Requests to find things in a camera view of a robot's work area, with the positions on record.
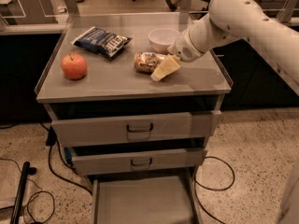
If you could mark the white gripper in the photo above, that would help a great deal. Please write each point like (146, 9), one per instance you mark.
(182, 49)

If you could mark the orange soda can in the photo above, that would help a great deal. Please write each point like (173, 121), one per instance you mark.
(147, 61)

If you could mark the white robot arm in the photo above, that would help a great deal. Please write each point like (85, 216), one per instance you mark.
(229, 20)

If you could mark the grey drawer cabinet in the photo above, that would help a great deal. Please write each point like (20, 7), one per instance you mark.
(114, 88)

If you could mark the top grey drawer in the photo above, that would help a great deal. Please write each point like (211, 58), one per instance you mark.
(130, 129)

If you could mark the grey drawer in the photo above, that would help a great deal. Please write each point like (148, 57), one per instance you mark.
(130, 129)
(155, 199)
(139, 161)

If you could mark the middle grey drawer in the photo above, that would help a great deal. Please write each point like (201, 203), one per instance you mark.
(139, 161)

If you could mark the bottom grey drawer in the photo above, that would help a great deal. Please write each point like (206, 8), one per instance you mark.
(155, 199)

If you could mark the white bowl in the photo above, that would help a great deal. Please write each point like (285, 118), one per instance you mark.
(161, 39)

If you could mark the blue chip bag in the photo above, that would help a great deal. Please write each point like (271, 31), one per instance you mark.
(102, 42)

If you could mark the red apple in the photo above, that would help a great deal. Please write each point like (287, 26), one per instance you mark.
(74, 66)

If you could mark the black pole on floor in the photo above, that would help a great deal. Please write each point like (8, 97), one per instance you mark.
(25, 171)

